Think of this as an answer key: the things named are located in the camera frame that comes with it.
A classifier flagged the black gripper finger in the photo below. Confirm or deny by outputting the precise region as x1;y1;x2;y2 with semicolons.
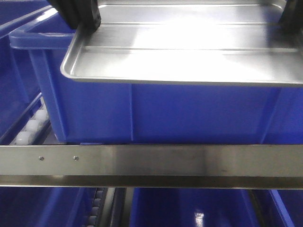
47;0;101;33

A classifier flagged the silver metal tray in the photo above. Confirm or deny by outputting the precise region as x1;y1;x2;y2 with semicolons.
61;0;303;87

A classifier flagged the black arm gripper finger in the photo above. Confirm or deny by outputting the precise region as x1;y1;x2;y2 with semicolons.
279;0;303;34

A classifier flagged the large blue plastic box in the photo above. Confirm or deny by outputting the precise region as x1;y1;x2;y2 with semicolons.
9;14;303;144

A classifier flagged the blue box at left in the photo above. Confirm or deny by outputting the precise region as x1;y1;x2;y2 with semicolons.
0;0;51;136

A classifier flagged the blue bin below rack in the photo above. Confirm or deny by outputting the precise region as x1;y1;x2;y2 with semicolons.
130;188;260;227
255;190;303;227
0;187;96;227

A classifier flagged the steel rack cross bar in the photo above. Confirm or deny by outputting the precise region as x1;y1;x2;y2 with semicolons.
0;145;303;189

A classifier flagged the white roller rail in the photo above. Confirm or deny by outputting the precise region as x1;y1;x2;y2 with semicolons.
9;103;50;146

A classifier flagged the lower roller rail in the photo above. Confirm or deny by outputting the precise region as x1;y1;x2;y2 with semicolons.
86;187;117;227

